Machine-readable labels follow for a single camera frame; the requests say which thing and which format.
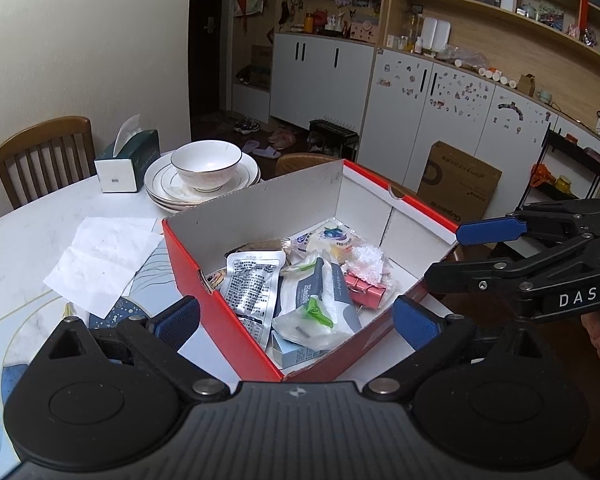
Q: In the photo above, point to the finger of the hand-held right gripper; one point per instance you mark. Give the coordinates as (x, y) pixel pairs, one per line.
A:
(470, 280)
(490, 230)

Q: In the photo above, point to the black trolley cart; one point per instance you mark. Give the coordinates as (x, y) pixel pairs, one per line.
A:
(575, 147)

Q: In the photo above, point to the white gold-rimmed bowl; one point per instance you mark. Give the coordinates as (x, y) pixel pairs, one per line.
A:
(205, 165)

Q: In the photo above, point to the pink binder clip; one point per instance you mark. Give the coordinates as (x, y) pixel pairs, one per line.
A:
(370, 296)

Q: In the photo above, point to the wooden chair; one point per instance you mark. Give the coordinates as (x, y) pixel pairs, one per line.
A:
(45, 130)
(300, 162)

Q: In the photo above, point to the crinkled clear plastic bag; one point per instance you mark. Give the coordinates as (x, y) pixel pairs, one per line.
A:
(365, 260)

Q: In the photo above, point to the white tissue box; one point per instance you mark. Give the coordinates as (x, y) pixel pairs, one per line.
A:
(112, 177)

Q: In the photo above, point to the blueberry bread packet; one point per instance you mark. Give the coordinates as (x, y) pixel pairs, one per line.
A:
(332, 237)

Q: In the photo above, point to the sneakers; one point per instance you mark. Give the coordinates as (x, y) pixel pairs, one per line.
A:
(245, 126)

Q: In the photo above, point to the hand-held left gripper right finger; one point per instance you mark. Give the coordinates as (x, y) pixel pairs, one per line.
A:
(415, 322)

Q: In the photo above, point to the black rack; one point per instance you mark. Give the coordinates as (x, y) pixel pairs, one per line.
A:
(330, 132)

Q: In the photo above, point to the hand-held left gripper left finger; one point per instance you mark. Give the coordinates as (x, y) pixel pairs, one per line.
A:
(180, 317)

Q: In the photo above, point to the wooden wall shelving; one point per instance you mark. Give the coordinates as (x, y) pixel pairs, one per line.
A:
(560, 75)

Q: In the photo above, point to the stack of white plates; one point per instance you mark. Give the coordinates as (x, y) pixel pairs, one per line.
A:
(160, 180)

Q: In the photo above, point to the blue white tissue pack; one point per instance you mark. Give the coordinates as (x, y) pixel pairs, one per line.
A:
(337, 290)

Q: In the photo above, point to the brown cardboard box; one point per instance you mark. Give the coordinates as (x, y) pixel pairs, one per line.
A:
(460, 180)

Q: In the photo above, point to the light blue small box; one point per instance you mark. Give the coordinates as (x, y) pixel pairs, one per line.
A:
(295, 355)

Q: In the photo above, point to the red cardboard box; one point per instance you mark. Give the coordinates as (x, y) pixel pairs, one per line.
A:
(215, 320)

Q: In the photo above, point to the pink slippers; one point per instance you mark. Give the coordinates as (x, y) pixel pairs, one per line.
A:
(282, 137)

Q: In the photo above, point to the purple slippers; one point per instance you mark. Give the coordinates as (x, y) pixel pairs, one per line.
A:
(262, 151)

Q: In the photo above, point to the dark door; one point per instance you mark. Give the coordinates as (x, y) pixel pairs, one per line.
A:
(205, 60)

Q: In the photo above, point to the white sticker cabinet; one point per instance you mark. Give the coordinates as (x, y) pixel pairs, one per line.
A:
(455, 110)

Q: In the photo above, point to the white entry cabinet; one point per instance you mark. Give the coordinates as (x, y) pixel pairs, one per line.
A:
(320, 80)

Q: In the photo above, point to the white paper sheet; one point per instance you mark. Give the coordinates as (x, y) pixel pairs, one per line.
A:
(100, 260)

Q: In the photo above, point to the silver foil packet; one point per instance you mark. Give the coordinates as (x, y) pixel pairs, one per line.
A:
(252, 285)

